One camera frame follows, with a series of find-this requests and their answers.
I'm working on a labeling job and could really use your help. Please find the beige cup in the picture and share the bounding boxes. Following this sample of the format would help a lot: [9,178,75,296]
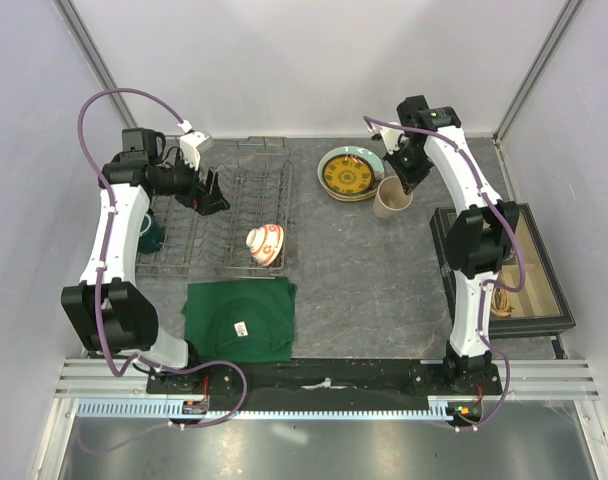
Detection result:
[373,176,413,219]

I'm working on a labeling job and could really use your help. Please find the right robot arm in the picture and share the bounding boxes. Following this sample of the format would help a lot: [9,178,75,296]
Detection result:
[378,95,519,395]

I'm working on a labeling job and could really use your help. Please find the yellow patterned small plate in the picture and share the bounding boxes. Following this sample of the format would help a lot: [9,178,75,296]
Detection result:
[322,154,375,197]

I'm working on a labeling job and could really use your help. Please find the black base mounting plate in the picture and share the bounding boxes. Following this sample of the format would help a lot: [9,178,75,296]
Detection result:
[146,358,503,411]

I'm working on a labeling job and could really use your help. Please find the grey wire dish rack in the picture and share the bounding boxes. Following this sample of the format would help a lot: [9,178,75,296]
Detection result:
[136,137,293,280]

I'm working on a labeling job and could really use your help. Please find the black glass lid box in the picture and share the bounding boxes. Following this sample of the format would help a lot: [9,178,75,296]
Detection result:
[429,203,575,340]

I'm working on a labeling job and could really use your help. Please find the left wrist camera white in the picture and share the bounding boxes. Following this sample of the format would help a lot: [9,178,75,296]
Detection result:
[179,120,213,172]

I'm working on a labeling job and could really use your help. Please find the white red pattern bowl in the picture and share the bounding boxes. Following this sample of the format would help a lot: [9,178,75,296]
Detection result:
[246,224,285,267]

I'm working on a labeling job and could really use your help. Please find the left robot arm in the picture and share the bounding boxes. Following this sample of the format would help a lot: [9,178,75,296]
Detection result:
[61,128,230,393]

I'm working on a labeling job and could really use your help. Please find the mint green flower plate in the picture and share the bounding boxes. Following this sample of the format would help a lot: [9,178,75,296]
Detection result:
[317,146,386,182]

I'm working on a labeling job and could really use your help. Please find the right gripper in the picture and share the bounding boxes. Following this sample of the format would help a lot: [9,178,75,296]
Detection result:
[383,140,433,193]

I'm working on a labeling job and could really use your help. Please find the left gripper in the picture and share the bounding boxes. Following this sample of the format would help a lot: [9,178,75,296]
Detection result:
[153,149,229,216]

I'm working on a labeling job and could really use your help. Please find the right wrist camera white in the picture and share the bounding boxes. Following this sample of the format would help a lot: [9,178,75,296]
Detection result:
[368,122,403,154]

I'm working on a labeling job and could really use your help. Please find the dark green mug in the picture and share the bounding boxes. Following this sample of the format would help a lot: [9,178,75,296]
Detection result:
[137,210,165,254]

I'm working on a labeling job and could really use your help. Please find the folded green cloth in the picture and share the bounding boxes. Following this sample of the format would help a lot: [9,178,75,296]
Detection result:
[182,277,297,364]

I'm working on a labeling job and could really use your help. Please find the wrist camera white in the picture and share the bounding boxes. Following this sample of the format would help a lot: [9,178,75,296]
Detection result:
[179,120,213,172]
[368,122,403,154]

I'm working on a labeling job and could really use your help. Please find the blue slotted cable duct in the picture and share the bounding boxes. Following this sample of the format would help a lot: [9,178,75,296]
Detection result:
[76,398,455,421]

